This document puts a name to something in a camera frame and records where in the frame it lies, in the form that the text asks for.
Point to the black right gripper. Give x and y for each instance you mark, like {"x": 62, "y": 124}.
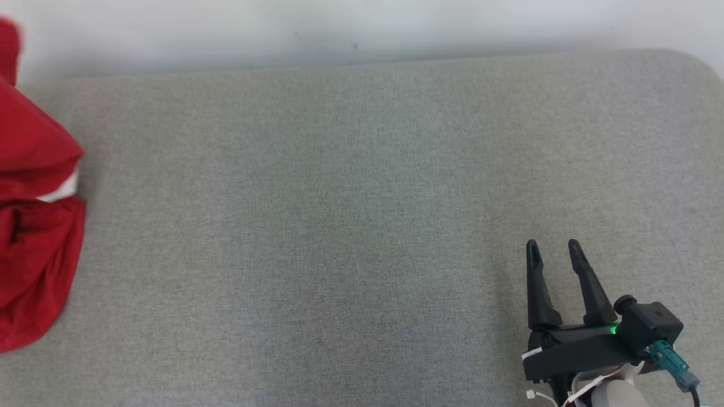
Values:
{"x": 582, "y": 347}

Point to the red basketball jersey white sleeves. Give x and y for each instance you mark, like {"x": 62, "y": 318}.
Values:
{"x": 28, "y": 141}

